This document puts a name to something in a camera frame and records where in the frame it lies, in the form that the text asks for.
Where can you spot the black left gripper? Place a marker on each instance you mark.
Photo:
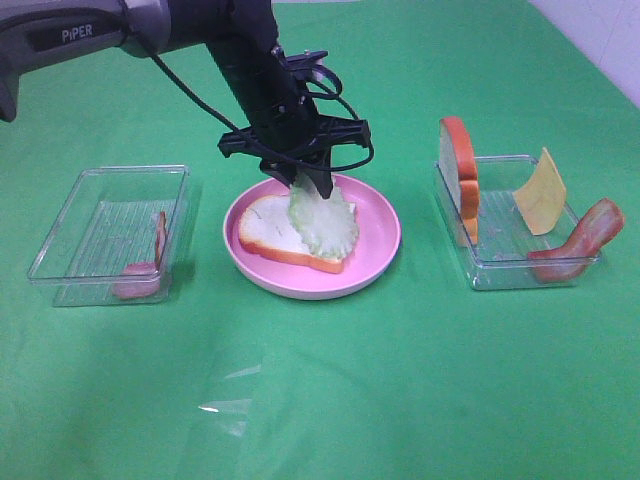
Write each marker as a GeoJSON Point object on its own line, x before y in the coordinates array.
{"type": "Point", "coordinates": [277, 94]}

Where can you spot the green lettuce leaf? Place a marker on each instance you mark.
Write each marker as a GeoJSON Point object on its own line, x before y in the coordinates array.
{"type": "Point", "coordinates": [327, 227]}

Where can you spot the white bread slice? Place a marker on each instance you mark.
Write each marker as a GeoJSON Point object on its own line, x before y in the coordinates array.
{"type": "Point", "coordinates": [265, 228]}

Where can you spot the pink bacon strip tray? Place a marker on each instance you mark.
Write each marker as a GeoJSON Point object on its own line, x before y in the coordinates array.
{"type": "Point", "coordinates": [144, 277]}

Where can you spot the red bacon strip tray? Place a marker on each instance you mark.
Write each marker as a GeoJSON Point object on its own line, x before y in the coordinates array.
{"type": "Point", "coordinates": [600, 224]}

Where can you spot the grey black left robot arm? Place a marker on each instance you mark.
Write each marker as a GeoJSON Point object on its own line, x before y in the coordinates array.
{"type": "Point", "coordinates": [37, 34]}

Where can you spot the pink round plate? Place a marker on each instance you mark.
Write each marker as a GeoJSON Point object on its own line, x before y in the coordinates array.
{"type": "Point", "coordinates": [379, 240]}

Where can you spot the upright toast bread slice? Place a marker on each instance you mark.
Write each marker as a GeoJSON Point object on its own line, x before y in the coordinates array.
{"type": "Point", "coordinates": [459, 169]}

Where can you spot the clear left plastic tray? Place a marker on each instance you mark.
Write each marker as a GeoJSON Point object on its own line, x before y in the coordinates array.
{"type": "Point", "coordinates": [106, 223]}

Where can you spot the clear plastic tray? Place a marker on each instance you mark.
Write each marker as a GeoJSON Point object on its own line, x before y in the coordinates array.
{"type": "Point", "coordinates": [106, 223]}
{"type": "Point", "coordinates": [499, 259]}

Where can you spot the clear right plastic tray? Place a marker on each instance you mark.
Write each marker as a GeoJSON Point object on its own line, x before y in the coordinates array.
{"type": "Point", "coordinates": [499, 259]}

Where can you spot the green tablecloth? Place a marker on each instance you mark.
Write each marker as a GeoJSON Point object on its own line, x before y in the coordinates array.
{"type": "Point", "coordinates": [417, 376]}

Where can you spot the clear tape patch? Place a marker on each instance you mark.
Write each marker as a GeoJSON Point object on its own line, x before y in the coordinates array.
{"type": "Point", "coordinates": [233, 376]}

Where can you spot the yellow cheese slice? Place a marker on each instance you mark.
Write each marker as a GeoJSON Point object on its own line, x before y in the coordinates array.
{"type": "Point", "coordinates": [541, 199]}

